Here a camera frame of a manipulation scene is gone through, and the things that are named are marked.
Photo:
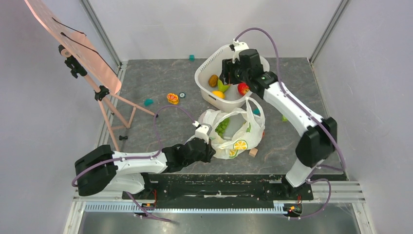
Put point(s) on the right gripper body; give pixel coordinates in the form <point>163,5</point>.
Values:
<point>228,70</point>

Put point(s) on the red fake apple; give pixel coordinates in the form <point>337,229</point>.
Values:
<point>243,89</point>

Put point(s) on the white plastic bag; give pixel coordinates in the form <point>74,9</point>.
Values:
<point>244,132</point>

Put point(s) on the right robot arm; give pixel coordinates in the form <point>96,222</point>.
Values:
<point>318,135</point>

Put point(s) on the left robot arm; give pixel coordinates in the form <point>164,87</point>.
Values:
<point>105,169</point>

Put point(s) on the green fake pear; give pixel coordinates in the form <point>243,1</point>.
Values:
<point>222,87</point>

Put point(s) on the brown fake kiwi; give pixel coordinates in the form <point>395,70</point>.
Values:
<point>213,81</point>

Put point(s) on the yellow fake lemon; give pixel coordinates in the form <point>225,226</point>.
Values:
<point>219,94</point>

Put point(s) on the green fake grapes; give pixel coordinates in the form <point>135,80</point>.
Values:
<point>222,126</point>

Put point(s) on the white plastic basin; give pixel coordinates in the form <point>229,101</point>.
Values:
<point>213,66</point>

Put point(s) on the teal rectangular block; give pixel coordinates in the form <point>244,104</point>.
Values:
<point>257,112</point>

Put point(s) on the small round wheel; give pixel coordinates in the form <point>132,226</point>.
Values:
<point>182,95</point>

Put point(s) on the orange yellow toy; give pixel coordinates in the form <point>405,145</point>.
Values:
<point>173,98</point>

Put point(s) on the wooden cube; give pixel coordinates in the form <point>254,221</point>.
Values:
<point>253,152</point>

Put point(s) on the pink board on stand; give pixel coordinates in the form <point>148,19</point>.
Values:
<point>84,61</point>

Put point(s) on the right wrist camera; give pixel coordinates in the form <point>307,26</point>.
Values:
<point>236,47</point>

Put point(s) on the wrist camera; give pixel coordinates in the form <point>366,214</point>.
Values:
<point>236,47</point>
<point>202,131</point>

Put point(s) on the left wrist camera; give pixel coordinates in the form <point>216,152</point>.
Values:
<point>202,131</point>

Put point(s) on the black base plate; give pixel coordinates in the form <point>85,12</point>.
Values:
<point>219,191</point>

